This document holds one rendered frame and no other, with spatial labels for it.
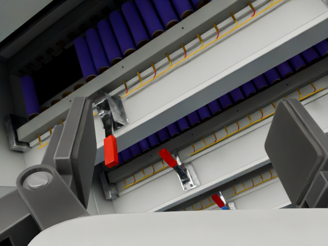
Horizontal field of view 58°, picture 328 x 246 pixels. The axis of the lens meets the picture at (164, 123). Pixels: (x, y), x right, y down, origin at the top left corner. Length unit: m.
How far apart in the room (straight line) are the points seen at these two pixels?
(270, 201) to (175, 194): 0.23
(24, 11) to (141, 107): 0.16
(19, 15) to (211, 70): 0.19
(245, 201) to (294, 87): 0.29
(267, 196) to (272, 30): 0.41
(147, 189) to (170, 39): 0.29
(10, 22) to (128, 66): 0.13
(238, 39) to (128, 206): 0.36
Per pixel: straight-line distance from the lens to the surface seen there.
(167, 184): 0.53
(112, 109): 0.35
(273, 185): 0.67
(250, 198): 0.67
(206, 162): 0.50
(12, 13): 0.29
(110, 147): 0.31
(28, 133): 0.43
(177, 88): 0.34
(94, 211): 0.53
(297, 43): 0.35
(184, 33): 0.34
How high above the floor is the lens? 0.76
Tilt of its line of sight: 43 degrees down
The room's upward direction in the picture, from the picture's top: 45 degrees counter-clockwise
